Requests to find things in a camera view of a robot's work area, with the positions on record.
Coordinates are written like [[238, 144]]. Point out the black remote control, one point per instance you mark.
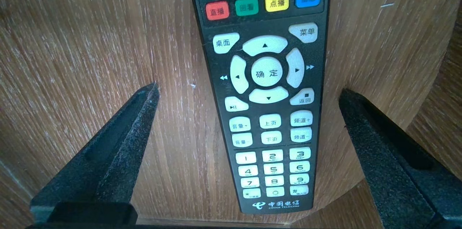
[[267, 120]]

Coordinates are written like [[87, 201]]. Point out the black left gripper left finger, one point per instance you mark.
[[104, 171]]

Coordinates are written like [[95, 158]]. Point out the round wooden bedside table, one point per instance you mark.
[[90, 59]]

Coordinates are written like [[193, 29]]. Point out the round wooden side table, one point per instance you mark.
[[444, 120]]

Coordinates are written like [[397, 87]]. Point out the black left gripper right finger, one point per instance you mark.
[[397, 178]]

